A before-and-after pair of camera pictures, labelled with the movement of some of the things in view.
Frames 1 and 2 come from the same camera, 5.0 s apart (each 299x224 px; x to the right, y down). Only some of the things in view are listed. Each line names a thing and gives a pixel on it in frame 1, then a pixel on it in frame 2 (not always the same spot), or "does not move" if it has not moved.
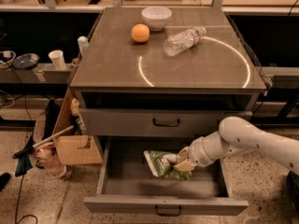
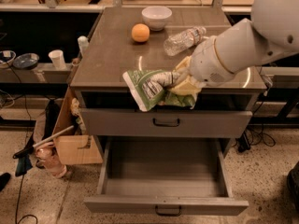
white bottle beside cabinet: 83,44 does not move
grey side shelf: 42,74 does not move
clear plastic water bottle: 183,41 does not move
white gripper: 195,152 -> 206,63
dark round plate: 26,61 does not move
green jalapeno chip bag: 161,164 -> 150,90
